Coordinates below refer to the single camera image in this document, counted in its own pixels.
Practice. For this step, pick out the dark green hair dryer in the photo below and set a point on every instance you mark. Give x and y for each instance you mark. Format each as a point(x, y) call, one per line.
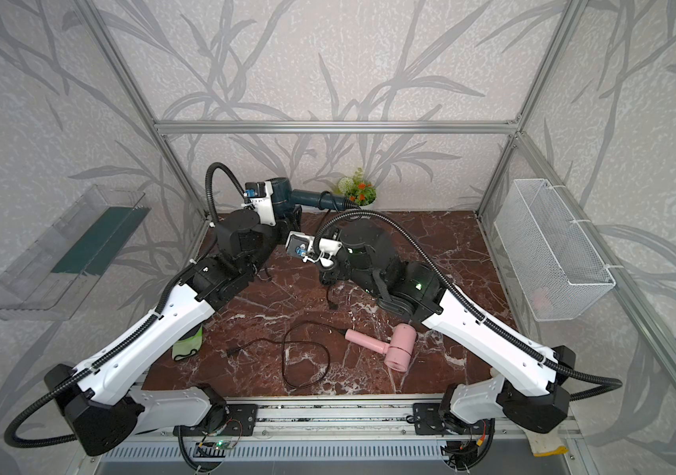
point(302, 199)

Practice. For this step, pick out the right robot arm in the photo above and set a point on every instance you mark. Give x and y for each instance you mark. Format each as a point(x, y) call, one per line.
point(533, 385)

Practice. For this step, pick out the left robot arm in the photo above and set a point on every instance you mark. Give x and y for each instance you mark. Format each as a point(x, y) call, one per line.
point(93, 397)

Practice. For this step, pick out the pink hair dryer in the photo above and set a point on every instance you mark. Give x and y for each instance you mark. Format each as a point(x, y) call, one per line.
point(397, 352)

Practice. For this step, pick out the white pot artificial flowers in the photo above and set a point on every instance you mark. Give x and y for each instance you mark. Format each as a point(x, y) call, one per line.
point(357, 188)

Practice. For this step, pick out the black green work glove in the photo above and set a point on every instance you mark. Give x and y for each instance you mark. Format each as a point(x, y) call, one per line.
point(188, 345)

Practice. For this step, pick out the white cloth glove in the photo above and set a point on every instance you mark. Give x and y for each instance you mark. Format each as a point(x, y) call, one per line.
point(546, 444)

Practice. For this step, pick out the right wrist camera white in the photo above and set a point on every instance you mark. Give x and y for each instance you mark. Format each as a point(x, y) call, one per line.
point(303, 247)

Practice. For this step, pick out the horizontal aluminium frame bar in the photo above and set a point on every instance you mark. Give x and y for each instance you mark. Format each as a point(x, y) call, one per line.
point(345, 127)

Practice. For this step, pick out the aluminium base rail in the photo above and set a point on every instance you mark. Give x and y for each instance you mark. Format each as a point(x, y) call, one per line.
point(321, 428)

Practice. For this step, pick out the white wire mesh basket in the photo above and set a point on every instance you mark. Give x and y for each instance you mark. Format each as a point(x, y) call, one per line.
point(560, 272)

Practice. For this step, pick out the clear plastic wall shelf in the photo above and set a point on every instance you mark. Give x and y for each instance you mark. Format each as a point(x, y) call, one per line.
point(52, 278)

